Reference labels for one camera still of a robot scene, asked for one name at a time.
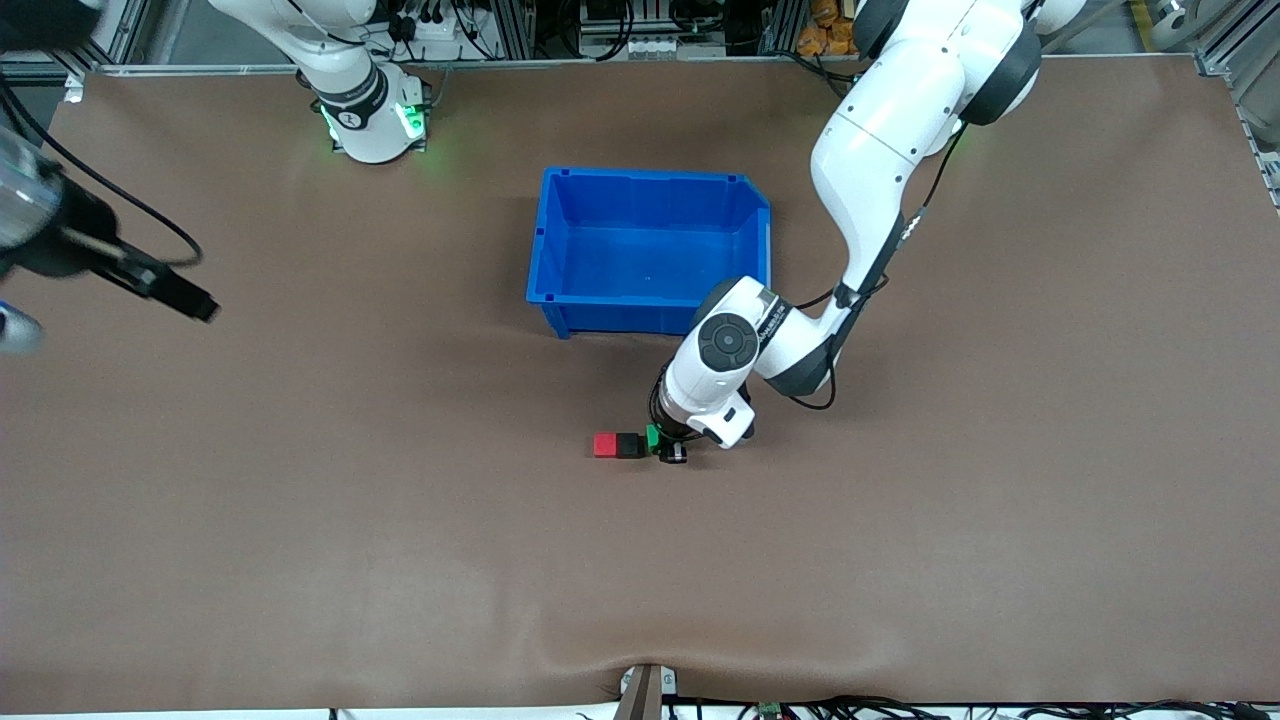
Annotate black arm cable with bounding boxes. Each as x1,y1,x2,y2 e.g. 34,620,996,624
788,125,966,413
0,75,206,269

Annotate blue plastic storage bin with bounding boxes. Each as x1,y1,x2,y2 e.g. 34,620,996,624
526,167,774,341

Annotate white power strip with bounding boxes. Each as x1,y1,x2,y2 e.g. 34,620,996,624
385,8,471,63

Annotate brown table mat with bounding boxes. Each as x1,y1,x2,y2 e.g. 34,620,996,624
0,55,1280,716

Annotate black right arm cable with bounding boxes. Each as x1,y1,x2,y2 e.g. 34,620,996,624
0,75,206,269

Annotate bag of orange items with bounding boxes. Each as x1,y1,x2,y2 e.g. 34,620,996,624
797,0,871,57

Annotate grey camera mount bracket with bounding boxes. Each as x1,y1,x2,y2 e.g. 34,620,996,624
618,663,678,720

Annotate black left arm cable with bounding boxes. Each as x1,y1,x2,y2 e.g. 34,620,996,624
788,125,966,413

